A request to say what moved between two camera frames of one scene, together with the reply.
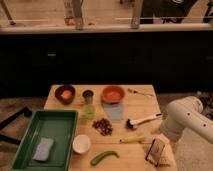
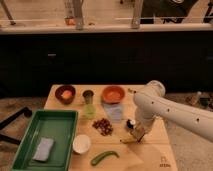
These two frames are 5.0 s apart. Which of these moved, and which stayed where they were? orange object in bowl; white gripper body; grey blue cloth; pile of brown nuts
Moved: white gripper body
Stayed: orange object in bowl; grey blue cloth; pile of brown nuts
